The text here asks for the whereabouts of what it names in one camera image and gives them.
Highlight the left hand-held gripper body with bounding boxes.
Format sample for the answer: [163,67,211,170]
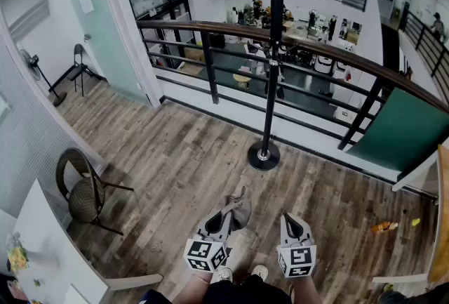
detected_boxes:
[183,232,233,274]

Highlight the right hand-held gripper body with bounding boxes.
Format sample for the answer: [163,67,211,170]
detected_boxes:
[276,237,317,278]

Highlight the grey cloth cap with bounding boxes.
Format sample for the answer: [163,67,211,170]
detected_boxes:
[224,194,253,232]

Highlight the black metal coat rack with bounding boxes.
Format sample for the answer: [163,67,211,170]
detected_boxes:
[229,0,317,171]

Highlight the person's right forearm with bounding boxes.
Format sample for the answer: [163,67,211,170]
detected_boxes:
[290,274,321,304]

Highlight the person's left forearm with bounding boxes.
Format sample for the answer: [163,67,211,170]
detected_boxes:
[182,269,215,304]

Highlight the person's left shoe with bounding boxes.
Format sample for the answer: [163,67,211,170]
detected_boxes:
[210,266,234,284]

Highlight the person's shoe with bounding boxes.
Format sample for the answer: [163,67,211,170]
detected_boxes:
[250,264,269,281]
[210,266,234,284]

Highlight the person's right shoe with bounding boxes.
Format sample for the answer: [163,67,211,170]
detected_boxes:
[250,264,269,281]

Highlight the person's dark shorts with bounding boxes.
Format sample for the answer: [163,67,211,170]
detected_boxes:
[203,273,293,304]

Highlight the person's navy top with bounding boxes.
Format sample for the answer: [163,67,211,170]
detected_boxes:
[139,289,173,304]

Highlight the orange toy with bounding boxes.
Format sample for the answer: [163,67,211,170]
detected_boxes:
[370,220,399,234]

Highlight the brown wicker chair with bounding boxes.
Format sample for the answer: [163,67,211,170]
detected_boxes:
[55,147,135,236]

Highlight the green panel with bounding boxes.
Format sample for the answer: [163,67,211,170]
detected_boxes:
[345,87,449,185]

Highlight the wooden board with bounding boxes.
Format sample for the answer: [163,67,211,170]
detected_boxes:
[426,143,449,284]

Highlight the round wooden stool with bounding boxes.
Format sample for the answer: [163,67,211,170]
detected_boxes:
[232,73,253,89]

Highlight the white table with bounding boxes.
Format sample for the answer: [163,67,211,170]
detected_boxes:
[0,178,164,304]

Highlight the white machine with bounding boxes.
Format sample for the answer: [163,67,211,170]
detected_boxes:
[333,60,349,81]
[311,55,333,77]

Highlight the yellow artificial flowers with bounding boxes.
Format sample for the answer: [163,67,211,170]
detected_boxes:
[6,232,29,274]

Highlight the black railing with wooden handrail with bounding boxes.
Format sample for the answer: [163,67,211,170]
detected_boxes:
[136,20,449,152]

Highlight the black folding chair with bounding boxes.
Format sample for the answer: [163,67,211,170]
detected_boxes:
[66,44,106,97]

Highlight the frosted glass partition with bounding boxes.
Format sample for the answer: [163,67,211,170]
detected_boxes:
[58,0,150,107]

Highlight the black side railing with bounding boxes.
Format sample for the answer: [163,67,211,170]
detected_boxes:
[398,9,449,102]

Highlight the black standing fan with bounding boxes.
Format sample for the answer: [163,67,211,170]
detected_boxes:
[19,48,68,107]

